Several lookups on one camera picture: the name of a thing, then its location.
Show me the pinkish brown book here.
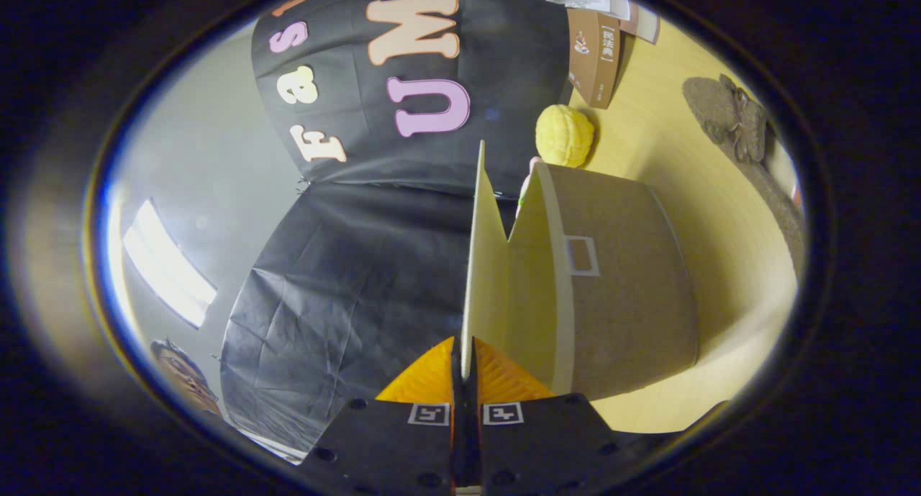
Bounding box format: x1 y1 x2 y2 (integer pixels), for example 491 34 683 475
619 3 660 45

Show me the brown cardboard storage box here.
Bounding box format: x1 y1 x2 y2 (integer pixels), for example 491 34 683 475
460 140 700 403

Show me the pink and green plush toy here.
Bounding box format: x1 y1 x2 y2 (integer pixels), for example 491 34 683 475
517 158 542 210

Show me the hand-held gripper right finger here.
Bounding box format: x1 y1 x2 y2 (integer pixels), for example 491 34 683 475
464 336 627 496

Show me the yellow plush toy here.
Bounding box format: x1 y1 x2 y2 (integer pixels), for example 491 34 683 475
535 104 596 169

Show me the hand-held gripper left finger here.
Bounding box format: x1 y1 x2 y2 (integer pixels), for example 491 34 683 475
291 336 468 496

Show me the brown hardcover book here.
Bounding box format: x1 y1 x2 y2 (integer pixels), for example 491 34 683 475
567 8 621 109

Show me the brown fuzzy shoe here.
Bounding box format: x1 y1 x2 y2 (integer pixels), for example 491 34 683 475
745 161 805 281
682 73 768 164

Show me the ceiling light panel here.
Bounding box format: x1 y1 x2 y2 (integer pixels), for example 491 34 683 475
122 197 218 331

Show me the person's head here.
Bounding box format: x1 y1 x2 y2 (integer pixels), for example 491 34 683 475
150 338 225 418

